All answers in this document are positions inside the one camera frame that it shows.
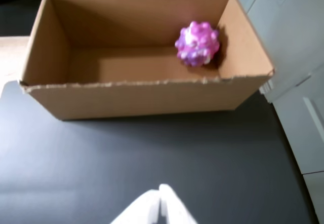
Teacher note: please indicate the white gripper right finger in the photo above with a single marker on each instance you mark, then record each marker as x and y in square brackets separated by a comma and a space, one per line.
[172, 208]

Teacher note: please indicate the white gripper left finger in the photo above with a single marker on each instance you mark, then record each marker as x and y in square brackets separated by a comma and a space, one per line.
[141, 208]

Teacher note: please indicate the pink purple bumpy ball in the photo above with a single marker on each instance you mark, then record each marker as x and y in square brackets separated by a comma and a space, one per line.
[197, 44]

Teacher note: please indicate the brown cardboard box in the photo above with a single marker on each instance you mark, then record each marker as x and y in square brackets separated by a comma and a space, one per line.
[126, 102]

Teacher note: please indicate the dark grey mat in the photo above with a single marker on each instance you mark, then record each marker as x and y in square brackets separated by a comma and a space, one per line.
[177, 145]

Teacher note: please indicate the grey cabinet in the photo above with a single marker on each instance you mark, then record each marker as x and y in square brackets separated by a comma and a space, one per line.
[291, 56]

